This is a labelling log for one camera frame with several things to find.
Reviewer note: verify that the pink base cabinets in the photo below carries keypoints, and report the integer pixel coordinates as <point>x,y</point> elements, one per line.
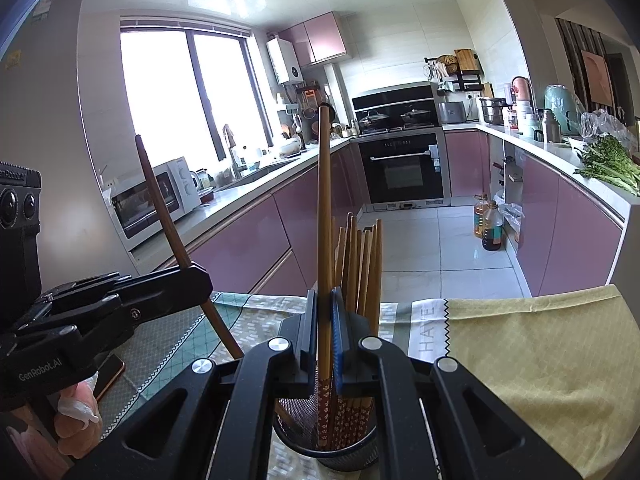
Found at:
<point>240,240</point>
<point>565,220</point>

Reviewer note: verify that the steel thermos bottle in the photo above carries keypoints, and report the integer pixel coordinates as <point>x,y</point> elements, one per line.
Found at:
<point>551,127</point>

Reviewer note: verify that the black wall shelf rack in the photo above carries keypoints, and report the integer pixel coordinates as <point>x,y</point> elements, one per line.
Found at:
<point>470,82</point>

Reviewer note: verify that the steel sink faucet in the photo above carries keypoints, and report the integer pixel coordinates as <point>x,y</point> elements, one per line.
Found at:
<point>234,160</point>

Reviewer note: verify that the silver countertop appliance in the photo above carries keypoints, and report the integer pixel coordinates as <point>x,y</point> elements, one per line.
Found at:
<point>452,112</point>

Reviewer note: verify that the black mesh holder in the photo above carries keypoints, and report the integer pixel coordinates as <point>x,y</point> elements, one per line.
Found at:
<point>350,460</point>

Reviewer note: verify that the black lidded wok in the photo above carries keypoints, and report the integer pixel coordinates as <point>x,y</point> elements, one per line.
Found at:
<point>415,116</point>
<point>372,121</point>

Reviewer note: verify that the mint green air fryer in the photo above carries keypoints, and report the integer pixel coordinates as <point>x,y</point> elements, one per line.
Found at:
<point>562,105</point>

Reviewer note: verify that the kitchen sink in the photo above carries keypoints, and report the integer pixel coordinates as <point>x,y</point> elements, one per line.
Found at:
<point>270,166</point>

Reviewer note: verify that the grey refrigerator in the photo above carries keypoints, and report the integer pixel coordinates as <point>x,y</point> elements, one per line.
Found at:
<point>65,110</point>

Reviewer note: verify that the crinkled plastic bag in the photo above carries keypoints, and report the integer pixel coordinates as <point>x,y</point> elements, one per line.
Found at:
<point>605,127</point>

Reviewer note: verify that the bundle of wooden chopsticks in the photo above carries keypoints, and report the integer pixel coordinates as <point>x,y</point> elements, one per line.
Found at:
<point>367,270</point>

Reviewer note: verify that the white water heater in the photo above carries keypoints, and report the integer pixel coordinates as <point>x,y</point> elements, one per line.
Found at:
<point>285,60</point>

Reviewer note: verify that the kitchen window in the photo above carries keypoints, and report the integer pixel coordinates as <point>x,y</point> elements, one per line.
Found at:
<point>165,100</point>

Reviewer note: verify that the dark striped wall panel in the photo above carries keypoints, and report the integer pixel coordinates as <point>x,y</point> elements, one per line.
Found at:
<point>570,55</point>

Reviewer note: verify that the person's left forearm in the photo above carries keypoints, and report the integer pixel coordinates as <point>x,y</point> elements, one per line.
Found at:
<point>30,450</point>

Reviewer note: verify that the black integrated stove oven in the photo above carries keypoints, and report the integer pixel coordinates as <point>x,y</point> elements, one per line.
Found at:
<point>400,170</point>

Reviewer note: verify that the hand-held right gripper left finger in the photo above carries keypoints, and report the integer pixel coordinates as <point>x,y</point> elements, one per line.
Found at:
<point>311,330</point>

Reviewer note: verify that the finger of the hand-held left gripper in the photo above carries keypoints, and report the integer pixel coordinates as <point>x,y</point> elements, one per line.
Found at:
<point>85,287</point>
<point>170,292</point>

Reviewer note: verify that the wooden cutting board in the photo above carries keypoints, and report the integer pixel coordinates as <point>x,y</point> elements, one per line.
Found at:
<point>466,60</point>

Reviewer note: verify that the person's left hand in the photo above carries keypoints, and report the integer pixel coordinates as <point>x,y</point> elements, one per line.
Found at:
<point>75,435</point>

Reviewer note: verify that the smartphone with orange case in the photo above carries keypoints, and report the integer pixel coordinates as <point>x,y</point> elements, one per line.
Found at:
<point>111,372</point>

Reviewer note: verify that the dark cooking oil bottle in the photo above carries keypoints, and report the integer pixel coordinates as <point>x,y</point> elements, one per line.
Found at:
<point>494,230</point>

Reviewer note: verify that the stainless steel pot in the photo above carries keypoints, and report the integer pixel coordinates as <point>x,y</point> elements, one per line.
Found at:
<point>492,110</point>

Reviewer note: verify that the green leafy vegetables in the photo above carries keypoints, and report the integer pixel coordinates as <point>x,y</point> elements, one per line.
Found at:
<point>610,165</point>

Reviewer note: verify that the floral-end wooden chopstick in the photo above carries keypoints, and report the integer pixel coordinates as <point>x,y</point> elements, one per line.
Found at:
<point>324,210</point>
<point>160,200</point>

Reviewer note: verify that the white microwave oven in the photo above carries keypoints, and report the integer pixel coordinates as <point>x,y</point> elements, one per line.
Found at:
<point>130,210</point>

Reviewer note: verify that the patchwork patterned tablecloth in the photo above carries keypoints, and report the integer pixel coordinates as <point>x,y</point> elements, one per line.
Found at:
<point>525,360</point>

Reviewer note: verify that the clear plastic floor bag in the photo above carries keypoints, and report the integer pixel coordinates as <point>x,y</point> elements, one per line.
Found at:
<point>512,217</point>

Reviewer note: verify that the framed pink wall picture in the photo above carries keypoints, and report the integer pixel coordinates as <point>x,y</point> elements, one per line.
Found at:
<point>597,77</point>

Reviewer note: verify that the pink wall cabinet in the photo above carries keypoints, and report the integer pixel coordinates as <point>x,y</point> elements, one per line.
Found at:
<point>325,35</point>

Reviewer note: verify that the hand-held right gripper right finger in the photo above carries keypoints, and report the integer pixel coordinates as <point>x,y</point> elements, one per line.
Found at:
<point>340,340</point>

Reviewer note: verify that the pink electric kettle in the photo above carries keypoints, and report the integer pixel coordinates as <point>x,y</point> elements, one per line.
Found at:
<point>521,89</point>

